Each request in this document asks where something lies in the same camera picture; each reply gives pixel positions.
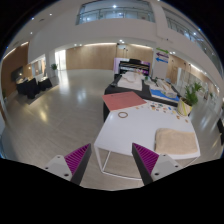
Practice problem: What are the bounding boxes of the black covered side tables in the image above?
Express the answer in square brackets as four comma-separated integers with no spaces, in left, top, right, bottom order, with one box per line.
[16,77,52,99]

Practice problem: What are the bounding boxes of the white square table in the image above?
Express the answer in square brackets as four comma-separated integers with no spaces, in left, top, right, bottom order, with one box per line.
[93,99,202,181]

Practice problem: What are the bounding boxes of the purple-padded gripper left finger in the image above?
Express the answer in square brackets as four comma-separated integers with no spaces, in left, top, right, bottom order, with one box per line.
[44,144,92,185]

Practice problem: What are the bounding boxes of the black cloth-covered table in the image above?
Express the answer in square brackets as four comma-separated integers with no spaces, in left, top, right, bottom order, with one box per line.
[102,73,183,123]

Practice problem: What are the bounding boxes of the white cloth pile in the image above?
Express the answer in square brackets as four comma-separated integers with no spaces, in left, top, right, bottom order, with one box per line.
[117,72,143,91]

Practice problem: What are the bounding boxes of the white box of items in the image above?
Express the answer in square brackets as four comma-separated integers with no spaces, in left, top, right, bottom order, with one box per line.
[155,79,177,98]

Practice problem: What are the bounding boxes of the brown ring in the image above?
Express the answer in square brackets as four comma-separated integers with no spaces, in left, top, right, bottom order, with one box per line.
[117,111,129,120]

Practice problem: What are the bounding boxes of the directional arrow signs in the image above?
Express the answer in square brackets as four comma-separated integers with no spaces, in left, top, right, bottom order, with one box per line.
[156,48,169,63]

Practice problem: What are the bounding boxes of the red mat sheet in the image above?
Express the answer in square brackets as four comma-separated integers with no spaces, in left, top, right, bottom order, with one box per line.
[102,91,146,111]

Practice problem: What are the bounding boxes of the blue mat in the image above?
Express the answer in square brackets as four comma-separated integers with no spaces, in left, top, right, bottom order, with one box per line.
[150,89,179,103]

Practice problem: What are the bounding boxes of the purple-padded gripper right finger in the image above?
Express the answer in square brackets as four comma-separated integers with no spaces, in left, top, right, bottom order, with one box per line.
[132,143,182,185]

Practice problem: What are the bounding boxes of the distant potted plant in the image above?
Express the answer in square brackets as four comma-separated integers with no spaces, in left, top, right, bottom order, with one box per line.
[51,63,58,76]

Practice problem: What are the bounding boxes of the beige folded towel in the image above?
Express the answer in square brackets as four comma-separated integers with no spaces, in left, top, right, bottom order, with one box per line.
[155,128,198,155]

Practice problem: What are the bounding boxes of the black piano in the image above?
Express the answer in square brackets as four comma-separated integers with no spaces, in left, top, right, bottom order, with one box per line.
[119,61,150,76]

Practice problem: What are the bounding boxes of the potted green plant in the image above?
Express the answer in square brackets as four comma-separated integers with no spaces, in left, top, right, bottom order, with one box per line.
[177,82,202,116]

